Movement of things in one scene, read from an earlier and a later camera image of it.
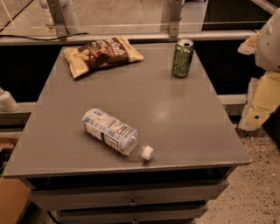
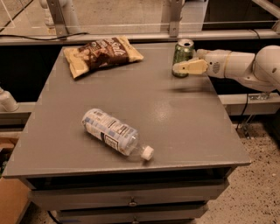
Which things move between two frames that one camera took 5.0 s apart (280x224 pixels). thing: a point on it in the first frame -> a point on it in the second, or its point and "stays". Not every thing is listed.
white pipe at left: x=8 y=103 stays
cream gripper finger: x=263 y=100 -> x=213 y=62
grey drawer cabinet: x=79 y=178 stays
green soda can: x=183 y=56 stays
